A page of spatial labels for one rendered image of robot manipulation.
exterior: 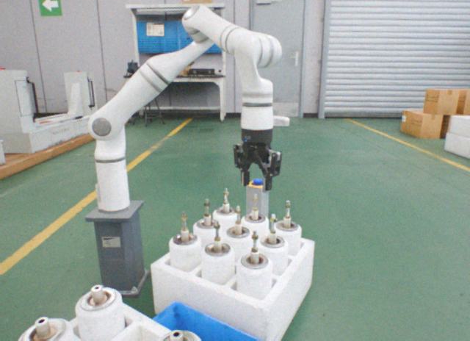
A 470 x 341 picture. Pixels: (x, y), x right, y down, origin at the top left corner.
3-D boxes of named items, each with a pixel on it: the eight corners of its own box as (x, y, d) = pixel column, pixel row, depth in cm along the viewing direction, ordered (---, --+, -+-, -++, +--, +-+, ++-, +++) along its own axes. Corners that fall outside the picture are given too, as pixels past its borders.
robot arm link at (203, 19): (240, 12, 73) (258, 39, 79) (195, -2, 92) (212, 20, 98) (213, 40, 73) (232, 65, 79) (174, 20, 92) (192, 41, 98)
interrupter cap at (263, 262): (234, 264, 83) (234, 261, 83) (250, 251, 89) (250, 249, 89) (259, 273, 79) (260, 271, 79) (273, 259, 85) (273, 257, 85)
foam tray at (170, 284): (154, 313, 99) (150, 264, 94) (220, 256, 132) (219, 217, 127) (266, 367, 80) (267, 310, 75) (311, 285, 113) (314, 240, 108)
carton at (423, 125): (439, 139, 384) (443, 115, 376) (420, 138, 385) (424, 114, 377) (426, 134, 413) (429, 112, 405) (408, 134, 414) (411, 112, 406)
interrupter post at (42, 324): (34, 336, 59) (31, 322, 58) (48, 328, 61) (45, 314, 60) (41, 342, 58) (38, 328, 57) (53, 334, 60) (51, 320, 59)
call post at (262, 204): (244, 254, 133) (245, 185, 124) (252, 247, 138) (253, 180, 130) (260, 259, 129) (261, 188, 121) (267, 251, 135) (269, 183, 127)
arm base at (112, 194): (96, 214, 101) (89, 163, 96) (108, 203, 110) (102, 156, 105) (124, 214, 101) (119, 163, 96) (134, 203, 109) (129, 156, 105)
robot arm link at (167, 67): (218, 26, 99) (161, 81, 101) (200, 1, 93) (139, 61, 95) (230, 34, 93) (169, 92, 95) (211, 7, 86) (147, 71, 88)
